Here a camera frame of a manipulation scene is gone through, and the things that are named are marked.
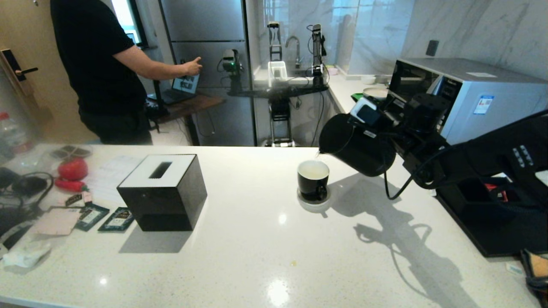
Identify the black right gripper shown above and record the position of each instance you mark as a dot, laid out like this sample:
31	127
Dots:
426	113

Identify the black electric kettle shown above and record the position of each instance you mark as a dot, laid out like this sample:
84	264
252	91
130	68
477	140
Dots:
359	149

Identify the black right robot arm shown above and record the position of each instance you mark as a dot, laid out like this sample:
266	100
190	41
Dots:
505	162

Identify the black white jointed arm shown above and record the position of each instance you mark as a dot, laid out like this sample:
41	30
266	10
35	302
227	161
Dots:
317	47

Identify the teal tea bag packet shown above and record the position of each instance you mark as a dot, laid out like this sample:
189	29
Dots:
92	217
117	219

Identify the white plate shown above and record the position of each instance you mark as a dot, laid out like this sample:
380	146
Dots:
376	92

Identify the small white bowl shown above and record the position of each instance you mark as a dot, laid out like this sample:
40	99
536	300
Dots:
368	80

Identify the silver microwave oven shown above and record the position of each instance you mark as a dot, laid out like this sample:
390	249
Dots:
492	85

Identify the black organizer box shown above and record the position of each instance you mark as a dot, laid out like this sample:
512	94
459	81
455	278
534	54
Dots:
471	205

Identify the red sachet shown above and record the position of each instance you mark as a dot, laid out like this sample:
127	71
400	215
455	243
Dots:
498	193

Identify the black mug white inside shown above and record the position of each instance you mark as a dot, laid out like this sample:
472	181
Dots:
312	186

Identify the black serving tray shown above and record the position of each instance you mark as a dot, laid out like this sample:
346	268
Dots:
496	239

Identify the white round coaster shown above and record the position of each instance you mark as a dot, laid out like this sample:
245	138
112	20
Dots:
314	207

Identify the chrome faucet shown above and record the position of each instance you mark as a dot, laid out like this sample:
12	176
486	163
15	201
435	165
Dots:
295	42

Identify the small white sachet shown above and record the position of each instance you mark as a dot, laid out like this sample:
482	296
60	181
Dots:
513	268

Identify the orange cloth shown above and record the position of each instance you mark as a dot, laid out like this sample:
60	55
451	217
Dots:
537	269

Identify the wooden desk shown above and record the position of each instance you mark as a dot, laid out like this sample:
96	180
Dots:
197	105

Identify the open laptop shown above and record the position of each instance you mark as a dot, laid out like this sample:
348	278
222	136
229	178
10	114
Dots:
188	85

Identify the silver refrigerator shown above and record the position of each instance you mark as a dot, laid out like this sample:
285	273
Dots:
201	21

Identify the black teleoperation leader arms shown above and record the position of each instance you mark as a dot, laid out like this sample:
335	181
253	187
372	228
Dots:
157	102

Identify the black tissue box white lid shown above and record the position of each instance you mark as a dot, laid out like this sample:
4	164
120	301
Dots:
162	201

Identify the printed white paper sheet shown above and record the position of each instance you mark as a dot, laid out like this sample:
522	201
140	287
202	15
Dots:
113	175

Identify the person in black shirt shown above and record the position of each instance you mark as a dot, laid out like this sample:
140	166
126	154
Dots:
98	64

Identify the dark sectioned dish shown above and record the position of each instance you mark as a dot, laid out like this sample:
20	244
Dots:
72	152

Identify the red strawberry toy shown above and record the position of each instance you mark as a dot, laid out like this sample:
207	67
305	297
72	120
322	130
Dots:
73	169

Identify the torn brown packet strip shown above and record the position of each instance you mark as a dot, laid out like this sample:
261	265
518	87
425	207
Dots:
75	199

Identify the red chili pepper toy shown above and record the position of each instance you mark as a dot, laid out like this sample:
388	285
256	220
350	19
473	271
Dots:
70	185

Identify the pink torn packet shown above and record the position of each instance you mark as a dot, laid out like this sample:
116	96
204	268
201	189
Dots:
58	221

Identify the black round device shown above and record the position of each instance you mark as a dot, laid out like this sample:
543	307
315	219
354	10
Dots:
30	186

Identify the clear water bottle red cap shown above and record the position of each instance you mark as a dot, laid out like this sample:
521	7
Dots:
13	137

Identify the crumpled white tissue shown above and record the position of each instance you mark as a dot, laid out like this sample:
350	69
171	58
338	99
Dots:
28	255

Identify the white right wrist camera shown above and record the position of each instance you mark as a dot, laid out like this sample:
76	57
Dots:
367	112

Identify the black wall socket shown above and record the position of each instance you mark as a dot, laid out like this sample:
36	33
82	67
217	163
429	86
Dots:
431	48

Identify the window dark frame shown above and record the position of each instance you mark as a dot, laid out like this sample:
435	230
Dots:
124	13

